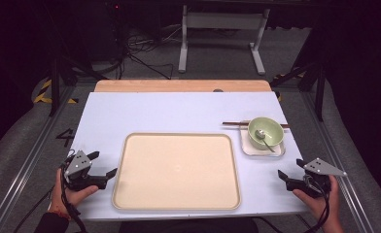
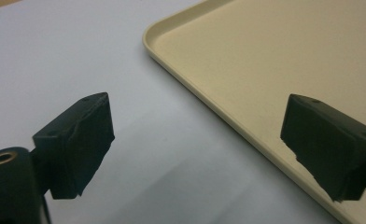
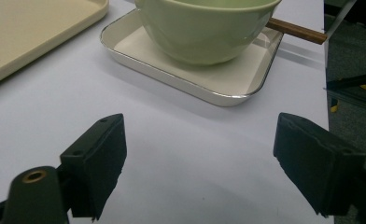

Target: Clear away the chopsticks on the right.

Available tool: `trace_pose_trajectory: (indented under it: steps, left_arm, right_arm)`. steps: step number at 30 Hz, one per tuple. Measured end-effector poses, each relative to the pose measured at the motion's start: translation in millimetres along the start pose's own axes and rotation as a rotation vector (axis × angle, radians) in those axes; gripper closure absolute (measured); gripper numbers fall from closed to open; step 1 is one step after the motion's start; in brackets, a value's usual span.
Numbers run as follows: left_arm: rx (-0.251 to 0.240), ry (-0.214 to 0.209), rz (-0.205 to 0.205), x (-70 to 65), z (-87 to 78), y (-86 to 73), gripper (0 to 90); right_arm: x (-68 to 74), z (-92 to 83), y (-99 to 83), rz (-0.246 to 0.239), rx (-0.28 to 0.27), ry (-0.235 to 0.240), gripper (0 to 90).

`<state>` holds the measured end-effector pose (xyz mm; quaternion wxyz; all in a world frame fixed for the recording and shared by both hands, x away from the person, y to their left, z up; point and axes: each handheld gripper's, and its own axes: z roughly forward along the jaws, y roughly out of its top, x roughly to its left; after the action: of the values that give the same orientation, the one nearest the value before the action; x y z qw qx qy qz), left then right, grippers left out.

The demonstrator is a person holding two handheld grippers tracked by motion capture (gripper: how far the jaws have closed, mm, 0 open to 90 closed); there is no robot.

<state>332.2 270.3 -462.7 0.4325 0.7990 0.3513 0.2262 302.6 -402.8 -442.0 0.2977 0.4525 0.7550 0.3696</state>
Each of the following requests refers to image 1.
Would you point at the dark box with red light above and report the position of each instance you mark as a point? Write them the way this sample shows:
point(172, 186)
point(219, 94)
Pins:
point(112, 29)

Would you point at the white table cover board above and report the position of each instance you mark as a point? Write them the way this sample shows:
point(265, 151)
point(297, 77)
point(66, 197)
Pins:
point(166, 111)

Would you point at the wooden table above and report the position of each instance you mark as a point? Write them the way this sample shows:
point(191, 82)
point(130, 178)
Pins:
point(179, 85)

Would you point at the grey round table grommet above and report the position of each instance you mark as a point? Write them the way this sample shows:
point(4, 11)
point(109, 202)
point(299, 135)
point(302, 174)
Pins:
point(217, 91)

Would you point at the yellow black hazard tape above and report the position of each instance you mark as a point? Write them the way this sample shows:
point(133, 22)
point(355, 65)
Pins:
point(289, 76)
point(42, 97)

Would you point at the beige tray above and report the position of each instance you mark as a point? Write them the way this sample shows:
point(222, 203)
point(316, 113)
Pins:
point(175, 171)

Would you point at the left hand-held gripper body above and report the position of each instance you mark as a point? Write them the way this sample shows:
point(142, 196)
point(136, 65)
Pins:
point(78, 165)

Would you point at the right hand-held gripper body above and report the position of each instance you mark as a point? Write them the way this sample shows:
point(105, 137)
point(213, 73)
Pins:
point(319, 168)

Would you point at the metal spoon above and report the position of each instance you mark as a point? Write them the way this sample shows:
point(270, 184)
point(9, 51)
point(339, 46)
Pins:
point(260, 134)

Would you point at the person's right hand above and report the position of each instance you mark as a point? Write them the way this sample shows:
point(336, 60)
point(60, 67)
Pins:
point(328, 207)

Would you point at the white square plate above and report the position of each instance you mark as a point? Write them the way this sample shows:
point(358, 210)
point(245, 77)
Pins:
point(247, 148)

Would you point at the green bowl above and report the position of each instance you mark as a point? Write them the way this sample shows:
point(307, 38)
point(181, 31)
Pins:
point(272, 129)

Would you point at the person's dark clothing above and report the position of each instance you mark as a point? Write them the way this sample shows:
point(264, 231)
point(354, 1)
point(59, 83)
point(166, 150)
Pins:
point(188, 226)

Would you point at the person's left hand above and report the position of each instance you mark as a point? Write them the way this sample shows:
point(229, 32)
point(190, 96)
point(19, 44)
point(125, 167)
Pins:
point(68, 198)

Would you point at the aluminium floor rail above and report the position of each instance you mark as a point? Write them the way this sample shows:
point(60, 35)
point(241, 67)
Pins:
point(26, 168)
point(337, 158)

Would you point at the grey metal stand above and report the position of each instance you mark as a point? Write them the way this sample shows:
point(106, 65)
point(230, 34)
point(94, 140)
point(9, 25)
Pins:
point(224, 20)

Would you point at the black metal stand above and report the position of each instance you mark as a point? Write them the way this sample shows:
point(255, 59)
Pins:
point(320, 93)

